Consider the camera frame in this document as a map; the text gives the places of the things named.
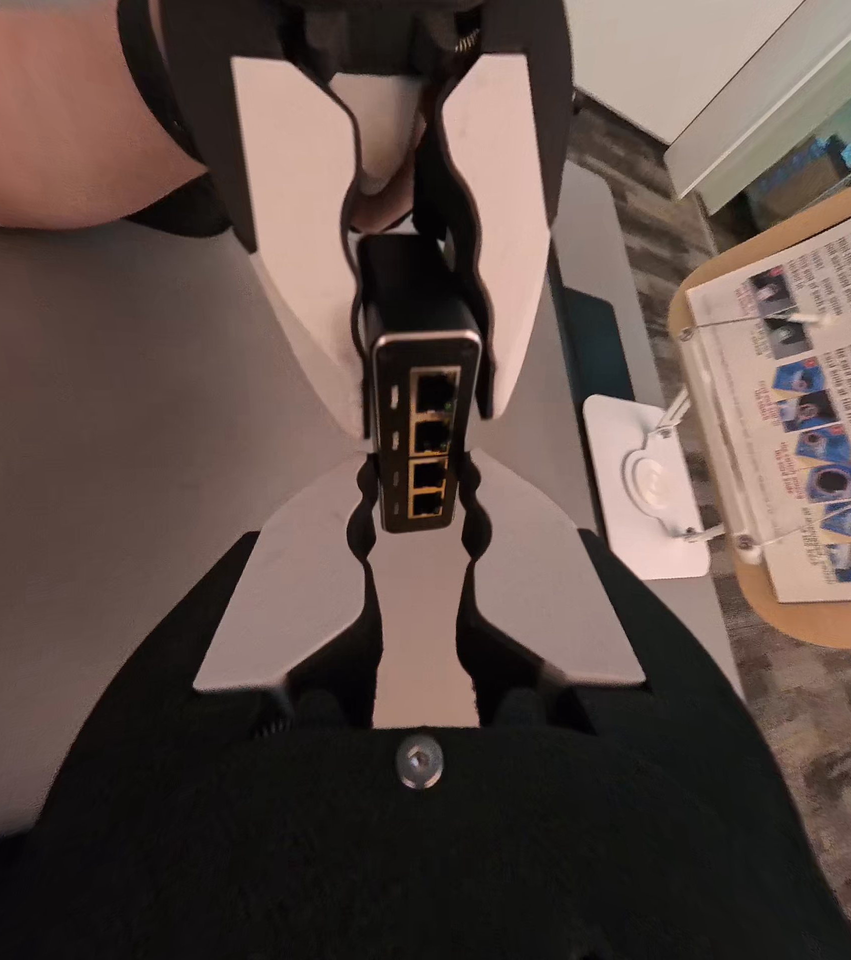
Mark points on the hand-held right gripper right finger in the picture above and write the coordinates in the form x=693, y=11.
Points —
x=545, y=577

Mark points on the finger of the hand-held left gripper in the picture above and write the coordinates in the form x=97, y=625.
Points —
x=290, y=225
x=515, y=225

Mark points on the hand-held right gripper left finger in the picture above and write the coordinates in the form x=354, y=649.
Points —
x=298, y=570

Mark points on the black network switch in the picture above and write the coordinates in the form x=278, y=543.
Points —
x=410, y=300

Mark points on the person's left hand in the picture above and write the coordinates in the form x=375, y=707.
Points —
x=35, y=112

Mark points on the white stand base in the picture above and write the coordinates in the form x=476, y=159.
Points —
x=643, y=525

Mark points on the dark teal chair seat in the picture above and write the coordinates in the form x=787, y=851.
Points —
x=598, y=345

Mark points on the round wooden side table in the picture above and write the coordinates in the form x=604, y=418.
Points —
x=710, y=277

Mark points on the white panel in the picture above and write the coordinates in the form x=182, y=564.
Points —
x=658, y=60

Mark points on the laminated instruction sheet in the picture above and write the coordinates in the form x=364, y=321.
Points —
x=808, y=420

